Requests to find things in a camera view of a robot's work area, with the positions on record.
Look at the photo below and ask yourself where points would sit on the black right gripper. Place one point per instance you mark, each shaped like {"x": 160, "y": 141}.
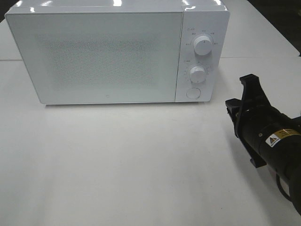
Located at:
{"x": 253, "y": 121}

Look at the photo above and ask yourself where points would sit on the round white door-release button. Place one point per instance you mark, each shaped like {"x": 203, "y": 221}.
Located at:
{"x": 193, "y": 93}

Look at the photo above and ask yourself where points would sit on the white microwave door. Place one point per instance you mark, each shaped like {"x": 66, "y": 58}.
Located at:
{"x": 100, "y": 58}

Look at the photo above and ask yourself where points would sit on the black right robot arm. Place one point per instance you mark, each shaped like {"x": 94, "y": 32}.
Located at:
{"x": 269, "y": 136}

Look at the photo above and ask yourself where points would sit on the lower white timer knob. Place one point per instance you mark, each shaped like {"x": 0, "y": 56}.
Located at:
{"x": 197, "y": 74}

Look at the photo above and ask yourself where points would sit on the upper white power knob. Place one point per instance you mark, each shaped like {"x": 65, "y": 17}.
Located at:
{"x": 203, "y": 44}

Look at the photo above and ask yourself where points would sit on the white microwave oven body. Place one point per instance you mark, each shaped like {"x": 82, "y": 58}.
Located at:
{"x": 198, "y": 17}

